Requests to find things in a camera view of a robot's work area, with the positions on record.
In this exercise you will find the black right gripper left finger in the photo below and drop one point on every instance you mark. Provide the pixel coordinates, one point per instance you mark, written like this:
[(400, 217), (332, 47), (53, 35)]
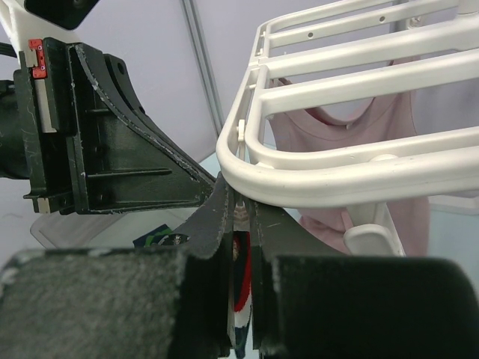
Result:
[(165, 301)]

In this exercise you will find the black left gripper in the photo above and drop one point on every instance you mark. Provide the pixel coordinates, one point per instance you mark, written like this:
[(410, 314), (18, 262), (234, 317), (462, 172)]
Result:
[(117, 161)]

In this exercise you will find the grey plastic bin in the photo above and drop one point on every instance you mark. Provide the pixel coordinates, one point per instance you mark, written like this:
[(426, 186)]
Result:
[(103, 231)]

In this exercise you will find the white clothespin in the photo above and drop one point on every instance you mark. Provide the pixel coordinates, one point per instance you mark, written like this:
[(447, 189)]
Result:
[(373, 232)]

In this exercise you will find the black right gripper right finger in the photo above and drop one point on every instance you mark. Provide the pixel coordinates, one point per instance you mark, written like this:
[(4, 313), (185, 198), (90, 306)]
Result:
[(311, 301)]

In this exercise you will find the white clothespin corner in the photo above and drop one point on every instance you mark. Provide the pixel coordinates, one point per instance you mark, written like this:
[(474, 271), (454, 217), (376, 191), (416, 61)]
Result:
[(241, 218)]

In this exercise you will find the navy santa sock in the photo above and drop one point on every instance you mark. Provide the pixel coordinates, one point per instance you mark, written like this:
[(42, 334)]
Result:
[(242, 290)]

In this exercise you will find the navy green striped sock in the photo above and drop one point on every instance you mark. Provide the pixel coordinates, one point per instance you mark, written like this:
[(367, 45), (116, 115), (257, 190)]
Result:
[(161, 236)]

